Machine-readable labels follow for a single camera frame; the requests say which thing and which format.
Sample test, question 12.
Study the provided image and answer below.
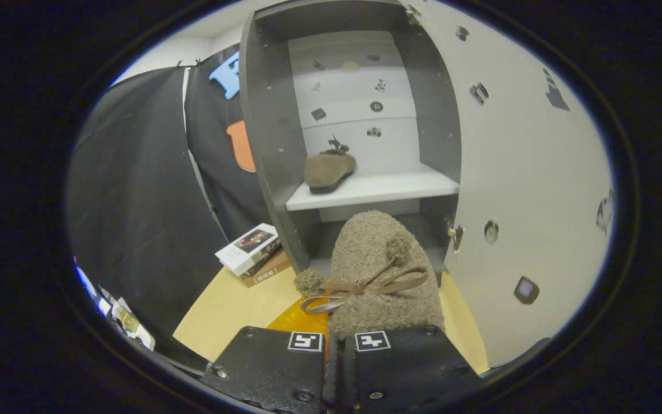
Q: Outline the blue and white clutter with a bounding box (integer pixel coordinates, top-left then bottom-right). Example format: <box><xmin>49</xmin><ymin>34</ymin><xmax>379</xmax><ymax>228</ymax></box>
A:
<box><xmin>74</xmin><ymin>257</ymin><xmax>156</xmax><ymax>352</ymax></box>

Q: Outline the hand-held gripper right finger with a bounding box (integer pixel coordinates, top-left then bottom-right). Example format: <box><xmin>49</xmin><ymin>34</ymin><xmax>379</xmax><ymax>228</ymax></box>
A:
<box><xmin>337</xmin><ymin>325</ymin><xmax>485</xmax><ymax>414</ymax></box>

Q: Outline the dark thin book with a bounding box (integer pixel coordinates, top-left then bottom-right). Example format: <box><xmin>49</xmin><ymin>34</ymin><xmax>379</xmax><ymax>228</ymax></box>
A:
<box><xmin>245</xmin><ymin>241</ymin><xmax>284</xmax><ymax>278</ymax></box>

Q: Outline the grey shoe cabinet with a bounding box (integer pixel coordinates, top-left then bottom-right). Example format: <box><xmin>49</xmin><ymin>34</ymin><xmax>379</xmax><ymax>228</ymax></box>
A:
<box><xmin>239</xmin><ymin>0</ymin><xmax>463</xmax><ymax>288</ymax></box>

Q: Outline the black backdrop cloth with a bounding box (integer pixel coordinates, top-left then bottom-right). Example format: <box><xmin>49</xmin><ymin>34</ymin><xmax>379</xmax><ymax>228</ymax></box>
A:
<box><xmin>67</xmin><ymin>43</ymin><xmax>277</xmax><ymax>357</ymax></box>

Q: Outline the light grey shoe cabinet door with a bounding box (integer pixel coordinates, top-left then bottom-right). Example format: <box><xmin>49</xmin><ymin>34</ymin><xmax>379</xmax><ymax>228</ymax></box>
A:
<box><xmin>400</xmin><ymin>0</ymin><xmax>616</xmax><ymax>369</ymax></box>

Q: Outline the brown book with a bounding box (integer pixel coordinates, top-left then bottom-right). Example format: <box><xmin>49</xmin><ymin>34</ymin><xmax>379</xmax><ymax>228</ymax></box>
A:
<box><xmin>240</xmin><ymin>250</ymin><xmax>292</xmax><ymax>288</ymax></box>

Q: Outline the white book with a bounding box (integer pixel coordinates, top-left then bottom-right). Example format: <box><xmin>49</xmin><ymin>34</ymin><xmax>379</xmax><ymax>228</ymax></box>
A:
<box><xmin>215</xmin><ymin>223</ymin><xmax>280</xmax><ymax>277</ymax></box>

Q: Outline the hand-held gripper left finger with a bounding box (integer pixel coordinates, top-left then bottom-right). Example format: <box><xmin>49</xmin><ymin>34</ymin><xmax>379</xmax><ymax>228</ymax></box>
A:
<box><xmin>199</xmin><ymin>296</ymin><xmax>332</xmax><ymax>414</ymax></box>

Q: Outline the white cabinet shelf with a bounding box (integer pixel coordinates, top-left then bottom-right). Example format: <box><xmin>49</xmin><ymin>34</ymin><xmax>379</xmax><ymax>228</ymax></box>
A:
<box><xmin>285</xmin><ymin>163</ymin><xmax>460</xmax><ymax>212</ymax></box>

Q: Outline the brown fluffy shoe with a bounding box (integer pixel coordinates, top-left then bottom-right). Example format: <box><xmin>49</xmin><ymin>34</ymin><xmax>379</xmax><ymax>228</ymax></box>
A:
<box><xmin>304</xmin><ymin>147</ymin><xmax>357</xmax><ymax>194</ymax></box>
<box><xmin>294</xmin><ymin>210</ymin><xmax>447</xmax><ymax>340</ymax></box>

